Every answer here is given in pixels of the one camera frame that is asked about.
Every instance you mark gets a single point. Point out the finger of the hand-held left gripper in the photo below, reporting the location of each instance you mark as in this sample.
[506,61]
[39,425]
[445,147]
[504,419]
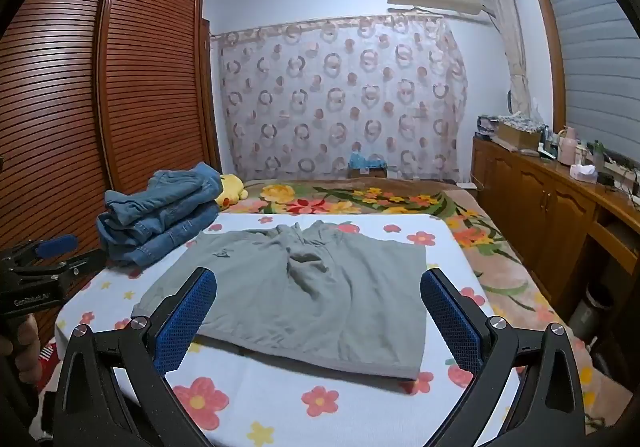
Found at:
[82,264]
[57,246]

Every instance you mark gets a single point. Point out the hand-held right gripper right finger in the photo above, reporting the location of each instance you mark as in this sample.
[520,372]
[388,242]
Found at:
[450,317]

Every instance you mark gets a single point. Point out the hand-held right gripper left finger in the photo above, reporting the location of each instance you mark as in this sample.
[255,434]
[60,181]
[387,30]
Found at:
[187,314]

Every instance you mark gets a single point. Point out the grey pants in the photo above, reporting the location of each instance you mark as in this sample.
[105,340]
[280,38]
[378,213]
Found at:
[300,292]

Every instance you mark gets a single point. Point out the person's left hand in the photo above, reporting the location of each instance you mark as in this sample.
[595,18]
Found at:
[30,342]

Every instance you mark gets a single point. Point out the red and white object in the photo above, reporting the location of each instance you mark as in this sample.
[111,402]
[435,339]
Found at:
[46,354]

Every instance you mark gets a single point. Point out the dark blue folded jeans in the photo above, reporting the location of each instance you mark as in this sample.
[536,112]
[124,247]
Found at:
[160,237]

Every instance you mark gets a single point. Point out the light blue folded jeans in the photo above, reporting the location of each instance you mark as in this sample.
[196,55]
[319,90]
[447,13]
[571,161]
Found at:
[165,187]

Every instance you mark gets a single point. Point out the yellow plush toy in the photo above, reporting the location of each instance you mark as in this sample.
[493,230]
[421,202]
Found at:
[231,189]

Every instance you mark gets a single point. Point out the grey trash bin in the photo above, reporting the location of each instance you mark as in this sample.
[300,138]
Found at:
[590,312]

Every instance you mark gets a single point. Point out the wooden sideboard cabinet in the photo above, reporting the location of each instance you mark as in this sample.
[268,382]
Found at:
[550,217]

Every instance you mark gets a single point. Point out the brown slatted wardrobe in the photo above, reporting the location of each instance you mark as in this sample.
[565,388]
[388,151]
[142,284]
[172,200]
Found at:
[100,102]

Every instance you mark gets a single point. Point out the white flower print sheet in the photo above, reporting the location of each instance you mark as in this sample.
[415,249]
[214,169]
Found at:
[310,412]

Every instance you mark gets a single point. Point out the cardboard box with blue cloth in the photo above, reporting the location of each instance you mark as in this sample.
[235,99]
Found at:
[367,166]

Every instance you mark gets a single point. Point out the cardboard box of clutter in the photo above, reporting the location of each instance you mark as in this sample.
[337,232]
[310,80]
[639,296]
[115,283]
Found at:
[517,134]

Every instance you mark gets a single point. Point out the pink tissue box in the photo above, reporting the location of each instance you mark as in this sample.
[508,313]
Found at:
[584,173]

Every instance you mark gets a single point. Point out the pink thermos jug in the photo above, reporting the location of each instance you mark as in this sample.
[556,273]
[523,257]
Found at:
[569,147]

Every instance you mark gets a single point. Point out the beige tied curtain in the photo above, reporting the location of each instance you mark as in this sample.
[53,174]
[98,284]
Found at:
[512,52]

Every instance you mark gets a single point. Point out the grey window blind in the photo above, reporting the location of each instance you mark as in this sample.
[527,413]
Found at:
[595,52]

